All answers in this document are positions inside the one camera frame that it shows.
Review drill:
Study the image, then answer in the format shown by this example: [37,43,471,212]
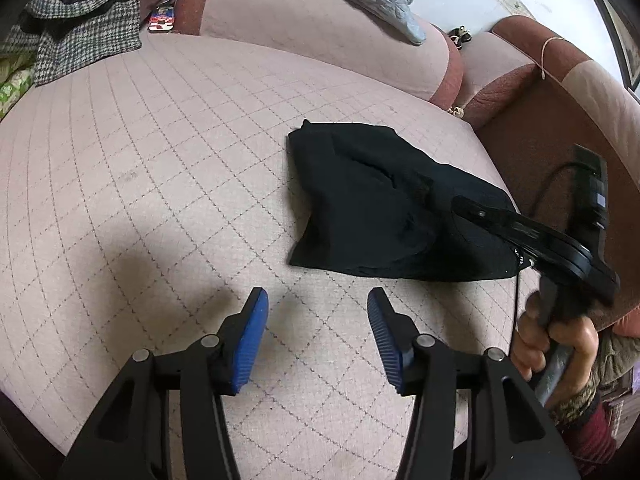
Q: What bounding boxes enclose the small gold trinket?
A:
[447,106,464,119]

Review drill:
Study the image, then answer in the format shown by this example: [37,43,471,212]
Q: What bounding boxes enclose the pink and maroon bolster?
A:
[175,0,463,110]

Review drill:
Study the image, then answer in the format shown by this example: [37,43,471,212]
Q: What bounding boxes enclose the houndstooth grey jacket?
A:
[1,0,141,86]

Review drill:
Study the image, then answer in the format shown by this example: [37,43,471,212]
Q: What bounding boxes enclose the red blue phone case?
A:
[148,4,175,32]

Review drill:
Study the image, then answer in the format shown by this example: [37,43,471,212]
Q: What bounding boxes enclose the black gold hair clip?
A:
[447,25,473,50]

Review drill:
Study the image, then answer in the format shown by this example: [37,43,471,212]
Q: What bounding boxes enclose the right hand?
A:
[510,292,599,410]

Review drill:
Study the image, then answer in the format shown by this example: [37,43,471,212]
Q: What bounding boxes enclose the beige string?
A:
[539,34,569,82]

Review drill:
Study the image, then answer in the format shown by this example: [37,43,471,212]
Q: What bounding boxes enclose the green white patterned cloth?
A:
[0,52,35,119]

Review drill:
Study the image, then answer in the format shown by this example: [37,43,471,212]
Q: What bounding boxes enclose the black pants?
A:
[288,122,527,283]

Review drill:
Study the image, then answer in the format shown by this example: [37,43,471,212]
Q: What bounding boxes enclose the pink quilted mattress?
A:
[1,35,502,479]

